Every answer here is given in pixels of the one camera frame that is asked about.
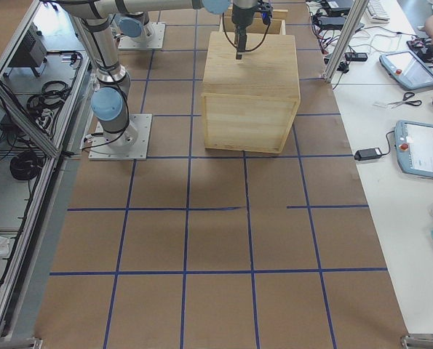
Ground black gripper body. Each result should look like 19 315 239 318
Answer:
231 0 273 29

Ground wooden drawer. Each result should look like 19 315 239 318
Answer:
219 7 288 35

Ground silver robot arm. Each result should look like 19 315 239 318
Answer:
117 12 154 41
55 1 272 84

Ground light wooden drawer cabinet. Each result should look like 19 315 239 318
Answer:
202 32 301 154

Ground far teach pendant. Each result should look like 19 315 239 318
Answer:
379 50 433 91

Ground teach pendant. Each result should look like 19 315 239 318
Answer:
394 120 433 179
379 50 433 91

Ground black power adapter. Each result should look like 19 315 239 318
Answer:
354 148 384 161

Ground black scissors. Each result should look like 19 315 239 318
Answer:
389 92 422 108

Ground near teach pendant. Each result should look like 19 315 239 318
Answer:
394 120 433 179

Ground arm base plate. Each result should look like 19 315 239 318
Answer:
88 114 152 161
119 18 166 51

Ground aluminium frame post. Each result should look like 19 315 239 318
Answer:
323 0 369 83

